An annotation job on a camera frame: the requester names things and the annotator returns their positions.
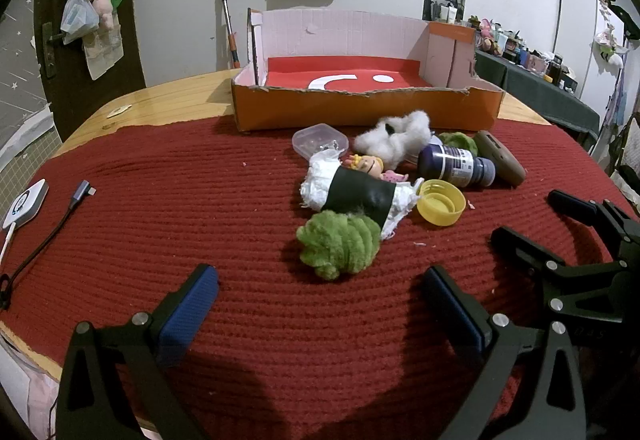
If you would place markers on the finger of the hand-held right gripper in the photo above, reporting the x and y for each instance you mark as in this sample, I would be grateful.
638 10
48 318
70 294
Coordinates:
575 202
520 250

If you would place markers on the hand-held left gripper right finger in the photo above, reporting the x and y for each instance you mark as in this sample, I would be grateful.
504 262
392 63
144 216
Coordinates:
460 315

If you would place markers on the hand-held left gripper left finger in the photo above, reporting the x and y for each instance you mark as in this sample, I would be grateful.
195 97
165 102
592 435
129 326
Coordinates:
187 315

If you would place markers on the brown case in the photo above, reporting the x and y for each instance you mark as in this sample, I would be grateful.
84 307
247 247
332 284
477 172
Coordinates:
500 160

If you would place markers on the yellow bottle cap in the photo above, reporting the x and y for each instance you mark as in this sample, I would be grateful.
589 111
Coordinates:
440 207

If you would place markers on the dark blue bottle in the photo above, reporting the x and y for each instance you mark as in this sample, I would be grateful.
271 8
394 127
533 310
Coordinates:
445 162

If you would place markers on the black and white plush roll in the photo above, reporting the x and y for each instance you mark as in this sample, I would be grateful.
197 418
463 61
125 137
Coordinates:
357 192

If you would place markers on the white fluffy plush toy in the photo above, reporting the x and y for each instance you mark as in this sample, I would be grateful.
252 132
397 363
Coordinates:
385 142

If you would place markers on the small doll figure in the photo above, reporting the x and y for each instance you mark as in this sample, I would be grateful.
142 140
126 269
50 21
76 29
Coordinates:
367 165

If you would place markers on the clear plastic cup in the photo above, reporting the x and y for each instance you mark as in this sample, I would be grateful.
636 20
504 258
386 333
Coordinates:
315 140

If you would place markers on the orange cardboard box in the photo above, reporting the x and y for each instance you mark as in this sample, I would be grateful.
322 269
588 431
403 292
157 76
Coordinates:
350 112

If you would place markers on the red knitted mat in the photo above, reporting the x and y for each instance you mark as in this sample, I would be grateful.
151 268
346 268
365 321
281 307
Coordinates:
200 200

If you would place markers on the dark green covered table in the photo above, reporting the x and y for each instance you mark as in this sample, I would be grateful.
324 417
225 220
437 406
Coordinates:
530 90

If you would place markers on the row of small bottles and toys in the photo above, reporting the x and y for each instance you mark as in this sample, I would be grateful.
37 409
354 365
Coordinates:
520 52

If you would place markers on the white hanging toy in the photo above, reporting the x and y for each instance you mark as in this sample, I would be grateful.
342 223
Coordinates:
610 45

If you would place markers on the pale pink cloth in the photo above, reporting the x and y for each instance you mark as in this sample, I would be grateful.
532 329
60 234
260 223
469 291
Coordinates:
25 390

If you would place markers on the white power bank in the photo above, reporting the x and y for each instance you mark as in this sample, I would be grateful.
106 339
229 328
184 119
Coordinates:
25 205

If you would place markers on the small white tag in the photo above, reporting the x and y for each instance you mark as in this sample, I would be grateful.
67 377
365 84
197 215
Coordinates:
120 111

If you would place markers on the dark brown door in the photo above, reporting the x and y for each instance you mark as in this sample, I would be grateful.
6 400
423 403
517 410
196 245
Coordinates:
55 100

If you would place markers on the hanging plastic bags with toys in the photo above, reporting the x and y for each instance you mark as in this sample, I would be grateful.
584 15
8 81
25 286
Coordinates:
102 55

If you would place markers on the white stick with red tip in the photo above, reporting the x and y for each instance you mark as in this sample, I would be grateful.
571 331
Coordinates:
227 15

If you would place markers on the clear plastic bag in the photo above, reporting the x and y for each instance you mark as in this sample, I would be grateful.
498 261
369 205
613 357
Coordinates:
77 17

